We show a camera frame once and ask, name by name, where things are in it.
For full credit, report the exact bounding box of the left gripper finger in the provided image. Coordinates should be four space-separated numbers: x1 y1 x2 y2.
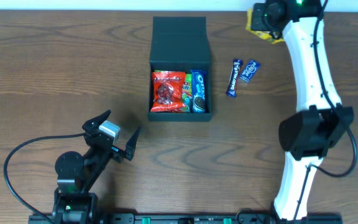
125 128 140 161
82 110 111 129

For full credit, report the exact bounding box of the yellow snack bag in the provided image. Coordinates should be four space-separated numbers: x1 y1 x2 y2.
246 9 284 44

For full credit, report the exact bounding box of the small blue Eclipse pack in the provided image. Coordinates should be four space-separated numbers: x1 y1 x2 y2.
239 59 260 83

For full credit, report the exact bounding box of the red snack bag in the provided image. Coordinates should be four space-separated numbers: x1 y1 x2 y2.
150 71 186 113

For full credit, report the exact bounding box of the Haribo worms gummy bag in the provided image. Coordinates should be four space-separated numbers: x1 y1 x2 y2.
160 73 192 113

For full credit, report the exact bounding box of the Cadbury Dairy Milk bar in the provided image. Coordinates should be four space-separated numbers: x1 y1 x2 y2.
226 59 243 98

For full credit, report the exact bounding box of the blue Oreo cookie pack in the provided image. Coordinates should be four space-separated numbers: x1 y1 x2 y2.
191 70 206 113

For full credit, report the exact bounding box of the dark green box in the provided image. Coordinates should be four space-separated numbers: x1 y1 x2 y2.
147 16 213 122

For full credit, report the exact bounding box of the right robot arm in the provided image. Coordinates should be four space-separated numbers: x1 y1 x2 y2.
249 0 358 223

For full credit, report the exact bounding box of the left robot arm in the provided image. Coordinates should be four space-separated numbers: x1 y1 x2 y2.
52 110 140 224

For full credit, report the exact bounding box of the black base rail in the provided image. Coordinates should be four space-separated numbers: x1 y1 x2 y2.
28 213 343 224

